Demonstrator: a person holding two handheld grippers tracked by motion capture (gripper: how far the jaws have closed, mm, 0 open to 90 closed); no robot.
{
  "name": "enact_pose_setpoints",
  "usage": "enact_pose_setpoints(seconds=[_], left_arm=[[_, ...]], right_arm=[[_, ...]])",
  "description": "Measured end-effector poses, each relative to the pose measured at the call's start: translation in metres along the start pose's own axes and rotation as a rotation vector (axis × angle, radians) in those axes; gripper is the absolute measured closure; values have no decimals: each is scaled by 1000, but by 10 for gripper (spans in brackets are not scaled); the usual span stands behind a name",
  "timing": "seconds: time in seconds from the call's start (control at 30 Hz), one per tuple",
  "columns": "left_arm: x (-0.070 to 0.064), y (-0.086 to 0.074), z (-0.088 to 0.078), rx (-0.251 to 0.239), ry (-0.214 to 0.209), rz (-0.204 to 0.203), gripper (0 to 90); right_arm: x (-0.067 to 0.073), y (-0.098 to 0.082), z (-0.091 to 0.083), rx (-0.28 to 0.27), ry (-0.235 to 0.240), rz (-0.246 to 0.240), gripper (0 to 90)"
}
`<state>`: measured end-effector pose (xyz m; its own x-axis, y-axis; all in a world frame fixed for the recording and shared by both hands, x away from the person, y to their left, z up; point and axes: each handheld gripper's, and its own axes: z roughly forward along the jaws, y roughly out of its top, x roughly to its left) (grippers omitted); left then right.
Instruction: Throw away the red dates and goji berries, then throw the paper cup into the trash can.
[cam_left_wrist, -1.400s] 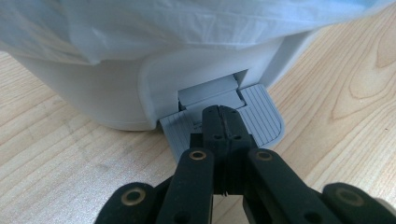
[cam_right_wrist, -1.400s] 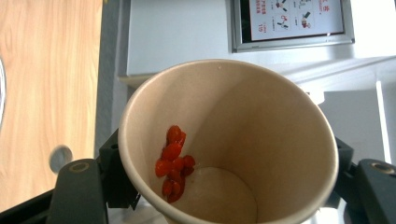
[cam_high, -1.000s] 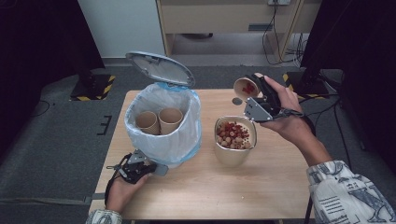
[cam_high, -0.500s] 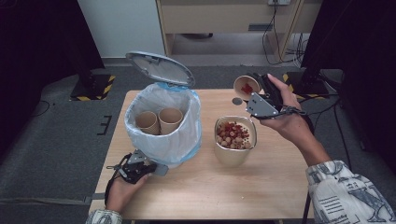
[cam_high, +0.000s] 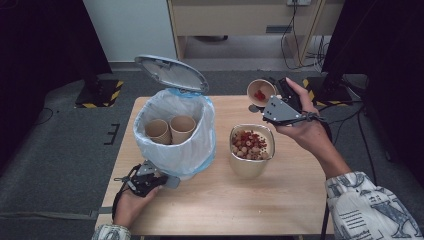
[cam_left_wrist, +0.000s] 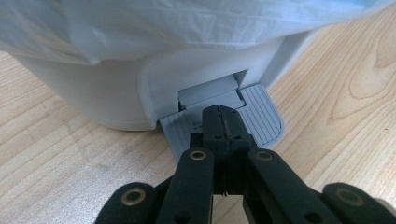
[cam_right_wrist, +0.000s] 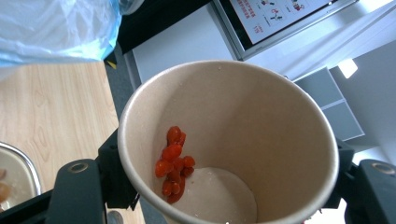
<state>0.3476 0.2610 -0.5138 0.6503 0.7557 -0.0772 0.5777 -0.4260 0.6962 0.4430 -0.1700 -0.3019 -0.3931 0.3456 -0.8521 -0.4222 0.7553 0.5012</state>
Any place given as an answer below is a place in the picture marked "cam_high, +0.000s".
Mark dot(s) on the grey floor tape strip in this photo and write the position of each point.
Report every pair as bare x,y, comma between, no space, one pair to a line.
50,215

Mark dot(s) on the pile of nuts and berries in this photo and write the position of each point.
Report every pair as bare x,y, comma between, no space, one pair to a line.
250,144

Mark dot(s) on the translucent plastic trash bag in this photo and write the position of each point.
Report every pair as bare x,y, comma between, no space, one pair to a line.
186,156

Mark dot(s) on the white grey pedal trash can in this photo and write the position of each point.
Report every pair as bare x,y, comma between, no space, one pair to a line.
166,71

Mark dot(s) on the white cabinet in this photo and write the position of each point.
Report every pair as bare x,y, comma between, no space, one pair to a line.
133,30

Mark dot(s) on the black yellow striped stand base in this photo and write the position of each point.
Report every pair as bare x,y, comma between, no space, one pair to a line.
328,93
100,95

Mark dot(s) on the small heap of red berries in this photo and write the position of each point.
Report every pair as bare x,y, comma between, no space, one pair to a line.
260,95

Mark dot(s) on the brown paper cup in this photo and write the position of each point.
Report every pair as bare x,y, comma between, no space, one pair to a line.
256,87
156,130
181,125

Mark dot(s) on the black curtain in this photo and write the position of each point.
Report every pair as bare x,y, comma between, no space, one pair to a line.
40,50
393,66

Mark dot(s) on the light wooden desk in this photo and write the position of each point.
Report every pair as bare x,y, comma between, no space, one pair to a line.
233,16

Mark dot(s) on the metal container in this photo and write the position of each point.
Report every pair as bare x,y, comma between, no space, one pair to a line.
250,168

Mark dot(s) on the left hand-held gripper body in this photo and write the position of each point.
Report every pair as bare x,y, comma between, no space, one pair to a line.
141,183

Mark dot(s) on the person's right hand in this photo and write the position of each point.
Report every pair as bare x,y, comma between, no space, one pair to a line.
308,133

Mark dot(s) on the person's left hand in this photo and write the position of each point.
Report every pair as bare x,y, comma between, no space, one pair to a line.
128,208

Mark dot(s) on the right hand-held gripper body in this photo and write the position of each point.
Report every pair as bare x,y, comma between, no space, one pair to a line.
280,110

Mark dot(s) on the white power strip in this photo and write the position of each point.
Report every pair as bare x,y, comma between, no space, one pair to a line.
298,2

